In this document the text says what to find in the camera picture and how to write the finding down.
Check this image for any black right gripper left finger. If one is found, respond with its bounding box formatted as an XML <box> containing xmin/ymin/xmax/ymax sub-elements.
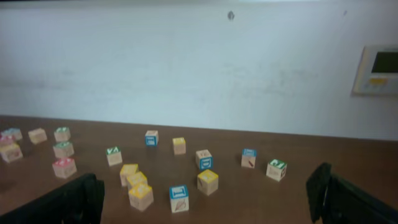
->
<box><xmin>1</xmin><ymin>173</ymin><xmax>105</xmax><ymax>224</ymax></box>

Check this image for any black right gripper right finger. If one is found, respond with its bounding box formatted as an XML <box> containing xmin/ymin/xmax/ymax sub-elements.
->
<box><xmin>306</xmin><ymin>162</ymin><xmax>397</xmax><ymax>224</ymax></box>

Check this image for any red O letter block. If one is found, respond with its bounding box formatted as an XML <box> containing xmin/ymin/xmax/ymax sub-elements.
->
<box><xmin>52</xmin><ymin>157</ymin><xmax>77</xmax><ymax>179</ymax></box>

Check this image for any yellow S letter block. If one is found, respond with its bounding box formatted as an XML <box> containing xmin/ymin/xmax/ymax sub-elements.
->
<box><xmin>119</xmin><ymin>164</ymin><xmax>139</xmax><ymax>187</ymax></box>

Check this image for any green R block upper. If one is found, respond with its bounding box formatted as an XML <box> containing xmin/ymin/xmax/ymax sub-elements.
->
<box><xmin>53</xmin><ymin>141</ymin><xmax>75</xmax><ymax>159</ymax></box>

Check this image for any green Z letter block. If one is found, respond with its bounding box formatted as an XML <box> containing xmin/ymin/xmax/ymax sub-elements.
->
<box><xmin>106</xmin><ymin>146</ymin><xmax>123</xmax><ymax>166</ymax></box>

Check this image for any yellow block cluster lower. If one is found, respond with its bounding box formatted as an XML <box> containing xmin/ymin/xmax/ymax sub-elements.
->
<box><xmin>128</xmin><ymin>183</ymin><xmax>154</xmax><ymax>212</ymax></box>

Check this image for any yellow block cluster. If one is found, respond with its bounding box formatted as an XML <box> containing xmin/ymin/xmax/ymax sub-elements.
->
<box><xmin>128</xmin><ymin>183</ymin><xmax>154</xmax><ymax>212</ymax></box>
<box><xmin>126</xmin><ymin>171</ymin><xmax>148</xmax><ymax>190</ymax></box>

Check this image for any yellow block cluster middle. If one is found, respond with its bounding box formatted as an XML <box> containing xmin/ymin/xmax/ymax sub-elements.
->
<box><xmin>126</xmin><ymin>171</ymin><xmax>148</xmax><ymax>190</ymax></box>

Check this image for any green J letter block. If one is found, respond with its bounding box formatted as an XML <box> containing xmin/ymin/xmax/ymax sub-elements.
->
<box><xmin>266</xmin><ymin>159</ymin><xmax>287</xmax><ymax>182</ymax></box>

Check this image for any plain wooden block yellow edge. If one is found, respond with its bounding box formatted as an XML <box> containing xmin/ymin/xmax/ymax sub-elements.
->
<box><xmin>28</xmin><ymin>128</ymin><xmax>47</xmax><ymax>144</ymax></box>

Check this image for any yellow G letter block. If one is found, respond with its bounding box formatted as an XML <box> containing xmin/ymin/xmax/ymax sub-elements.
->
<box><xmin>1</xmin><ymin>143</ymin><xmax>23</xmax><ymax>163</ymax></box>

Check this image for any wooden block blue side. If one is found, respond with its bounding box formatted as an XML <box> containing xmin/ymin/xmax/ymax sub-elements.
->
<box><xmin>145</xmin><ymin>130</ymin><xmax>159</xmax><ymax>146</ymax></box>

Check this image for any blue X letter block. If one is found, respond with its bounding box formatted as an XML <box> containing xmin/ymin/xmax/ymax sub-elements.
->
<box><xmin>241</xmin><ymin>149</ymin><xmax>257</xmax><ymax>169</ymax></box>

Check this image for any blue E letter block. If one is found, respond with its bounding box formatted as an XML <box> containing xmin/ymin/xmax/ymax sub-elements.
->
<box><xmin>169</xmin><ymin>185</ymin><xmax>189</xmax><ymax>213</ymax></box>

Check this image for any blue S letter block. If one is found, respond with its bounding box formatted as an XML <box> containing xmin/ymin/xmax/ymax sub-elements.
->
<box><xmin>1</xmin><ymin>128</ymin><xmax>22</xmax><ymax>141</ymax></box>

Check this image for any red A block upper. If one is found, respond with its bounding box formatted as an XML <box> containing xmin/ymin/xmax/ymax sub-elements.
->
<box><xmin>0</xmin><ymin>136</ymin><xmax>15</xmax><ymax>147</ymax></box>

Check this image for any yellow block top right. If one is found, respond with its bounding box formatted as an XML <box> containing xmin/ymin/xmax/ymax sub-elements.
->
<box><xmin>172</xmin><ymin>137</ymin><xmax>186</xmax><ymax>155</ymax></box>

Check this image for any wooden block blue edge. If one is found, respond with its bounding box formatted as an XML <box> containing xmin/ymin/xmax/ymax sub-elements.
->
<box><xmin>196</xmin><ymin>149</ymin><xmax>213</xmax><ymax>170</ymax></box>

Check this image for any beige wall control panel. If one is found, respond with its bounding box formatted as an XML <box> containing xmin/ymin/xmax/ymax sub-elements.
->
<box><xmin>352</xmin><ymin>44</ymin><xmax>397</xmax><ymax>96</ymax></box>

